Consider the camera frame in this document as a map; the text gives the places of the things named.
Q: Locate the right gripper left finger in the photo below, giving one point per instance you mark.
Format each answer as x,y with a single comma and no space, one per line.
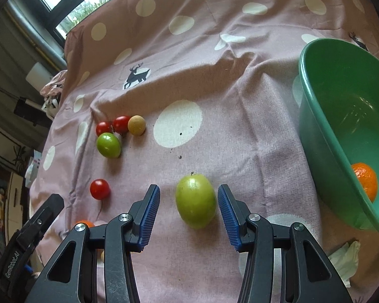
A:
71,273

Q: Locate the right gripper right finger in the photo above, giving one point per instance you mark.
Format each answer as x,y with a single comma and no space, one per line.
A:
307,275

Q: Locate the orange tangerine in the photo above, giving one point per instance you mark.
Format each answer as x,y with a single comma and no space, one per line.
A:
88,223
367,178

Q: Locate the red cherry tomato lone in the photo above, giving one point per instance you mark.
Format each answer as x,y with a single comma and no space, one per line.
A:
99,189

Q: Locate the light green jujube fruit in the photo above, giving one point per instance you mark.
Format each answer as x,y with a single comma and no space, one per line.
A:
196,200

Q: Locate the dark green jujube fruit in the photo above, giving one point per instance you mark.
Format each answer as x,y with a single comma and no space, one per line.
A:
108,145

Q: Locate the crumpled white tissue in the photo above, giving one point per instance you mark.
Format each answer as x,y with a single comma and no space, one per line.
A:
346,260

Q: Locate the white printed shopping bag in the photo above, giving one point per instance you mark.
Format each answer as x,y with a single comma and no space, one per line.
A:
32,169

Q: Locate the orange tangerine in bowl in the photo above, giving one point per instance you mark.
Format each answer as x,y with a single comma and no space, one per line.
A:
367,178

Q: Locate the red cherry tomato far left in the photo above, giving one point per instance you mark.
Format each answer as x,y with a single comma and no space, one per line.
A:
104,127

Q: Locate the red cherry tomato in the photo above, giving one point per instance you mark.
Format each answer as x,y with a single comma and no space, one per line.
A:
104,127
120,124

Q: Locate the red cherry tomato middle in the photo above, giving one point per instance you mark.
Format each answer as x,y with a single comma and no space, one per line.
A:
120,124

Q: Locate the tan longan fruit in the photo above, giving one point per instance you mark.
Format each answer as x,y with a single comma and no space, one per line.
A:
137,125

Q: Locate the black upright vacuum cleaner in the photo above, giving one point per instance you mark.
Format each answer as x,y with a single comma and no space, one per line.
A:
29,110

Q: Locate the pink clothes pile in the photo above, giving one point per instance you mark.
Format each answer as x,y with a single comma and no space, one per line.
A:
53,89

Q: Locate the green plastic bowl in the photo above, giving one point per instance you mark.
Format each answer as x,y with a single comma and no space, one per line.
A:
339,125

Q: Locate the pink polka dot cloth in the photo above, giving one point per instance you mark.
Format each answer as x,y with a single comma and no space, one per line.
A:
217,84

